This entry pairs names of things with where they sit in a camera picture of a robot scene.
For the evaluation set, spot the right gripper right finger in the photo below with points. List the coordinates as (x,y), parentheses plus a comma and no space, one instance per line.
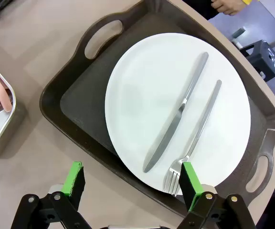
(190,188)

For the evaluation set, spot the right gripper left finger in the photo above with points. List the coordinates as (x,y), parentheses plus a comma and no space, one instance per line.
(74,188)

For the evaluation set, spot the dark brown serving tray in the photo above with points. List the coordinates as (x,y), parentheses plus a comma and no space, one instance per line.
(80,107)

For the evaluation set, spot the person's left forearm yellow sleeve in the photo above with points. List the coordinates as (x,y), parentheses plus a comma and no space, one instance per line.
(248,1)

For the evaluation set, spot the person's left hand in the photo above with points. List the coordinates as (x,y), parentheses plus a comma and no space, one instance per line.
(230,6)

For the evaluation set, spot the silver table knife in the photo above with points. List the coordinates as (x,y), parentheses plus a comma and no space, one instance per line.
(166,136)

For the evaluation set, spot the silver fork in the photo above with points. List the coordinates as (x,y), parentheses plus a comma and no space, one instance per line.
(206,117)

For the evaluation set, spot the white round dinner plate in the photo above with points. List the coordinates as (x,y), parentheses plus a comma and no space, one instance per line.
(140,107)

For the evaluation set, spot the black plastic stool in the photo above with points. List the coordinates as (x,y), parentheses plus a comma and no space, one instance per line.
(261,57)

